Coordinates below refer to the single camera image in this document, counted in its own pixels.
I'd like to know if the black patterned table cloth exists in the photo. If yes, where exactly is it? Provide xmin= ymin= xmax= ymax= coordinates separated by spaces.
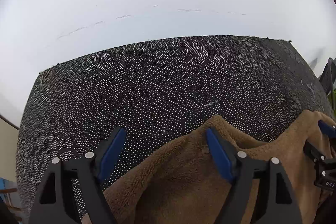
xmin=16 ymin=35 xmax=333 ymax=215

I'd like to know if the blue foam floor mat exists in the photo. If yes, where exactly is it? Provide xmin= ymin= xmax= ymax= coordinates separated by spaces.
xmin=0 ymin=177 xmax=19 ymax=208

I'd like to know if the brown fleece garment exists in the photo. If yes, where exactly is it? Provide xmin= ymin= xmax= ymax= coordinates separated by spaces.
xmin=104 ymin=110 xmax=335 ymax=223

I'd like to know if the black mesh chair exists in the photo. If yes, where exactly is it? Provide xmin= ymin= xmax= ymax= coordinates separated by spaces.
xmin=318 ymin=57 xmax=336 ymax=95

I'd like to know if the green paper bag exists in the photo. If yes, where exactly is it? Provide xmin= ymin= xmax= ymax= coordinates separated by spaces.
xmin=330 ymin=89 xmax=336 ymax=111

